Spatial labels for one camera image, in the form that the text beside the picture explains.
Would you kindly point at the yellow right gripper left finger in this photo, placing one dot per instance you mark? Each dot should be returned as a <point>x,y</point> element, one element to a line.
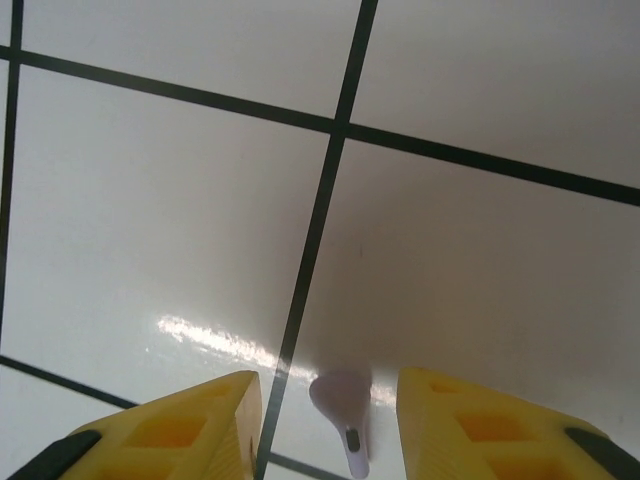
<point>175,440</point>

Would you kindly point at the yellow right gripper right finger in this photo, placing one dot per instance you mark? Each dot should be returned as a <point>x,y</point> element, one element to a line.
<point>500,445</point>

